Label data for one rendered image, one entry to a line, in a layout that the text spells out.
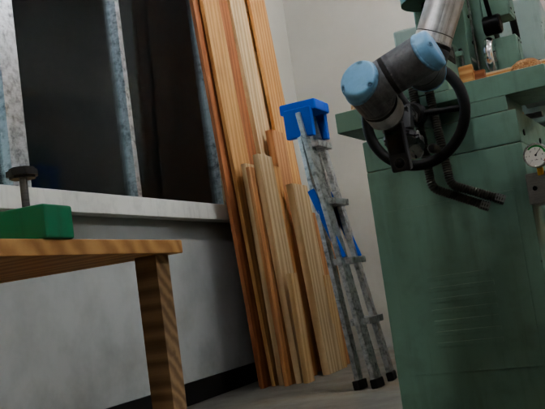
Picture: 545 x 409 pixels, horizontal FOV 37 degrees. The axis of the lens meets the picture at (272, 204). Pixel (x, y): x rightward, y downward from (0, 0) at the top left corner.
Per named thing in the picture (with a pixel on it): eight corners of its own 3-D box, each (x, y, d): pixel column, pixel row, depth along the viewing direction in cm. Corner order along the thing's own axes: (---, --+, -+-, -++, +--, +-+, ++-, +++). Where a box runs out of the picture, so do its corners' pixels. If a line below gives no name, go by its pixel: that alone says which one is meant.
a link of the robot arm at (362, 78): (385, 79, 171) (345, 105, 174) (406, 106, 181) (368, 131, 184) (369, 48, 177) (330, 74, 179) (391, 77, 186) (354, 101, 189)
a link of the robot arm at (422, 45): (431, 33, 182) (383, 64, 186) (422, 22, 171) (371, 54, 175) (452, 69, 181) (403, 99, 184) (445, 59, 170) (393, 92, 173)
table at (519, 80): (323, 131, 232) (319, 109, 233) (363, 141, 259) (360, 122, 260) (542, 79, 205) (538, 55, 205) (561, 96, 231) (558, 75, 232)
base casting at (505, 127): (365, 173, 236) (360, 142, 237) (426, 183, 287) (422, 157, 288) (522, 140, 216) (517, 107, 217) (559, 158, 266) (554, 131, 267)
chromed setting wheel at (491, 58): (486, 75, 244) (478, 34, 245) (495, 81, 255) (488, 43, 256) (495, 72, 243) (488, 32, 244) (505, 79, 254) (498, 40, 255)
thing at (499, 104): (367, 140, 236) (366, 127, 237) (392, 147, 255) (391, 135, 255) (508, 109, 218) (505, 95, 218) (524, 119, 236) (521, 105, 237)
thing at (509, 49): (492, 79, 251) (486, 40, 253) (497, 82, 257) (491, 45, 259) (523, 71, 247) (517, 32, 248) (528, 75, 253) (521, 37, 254)
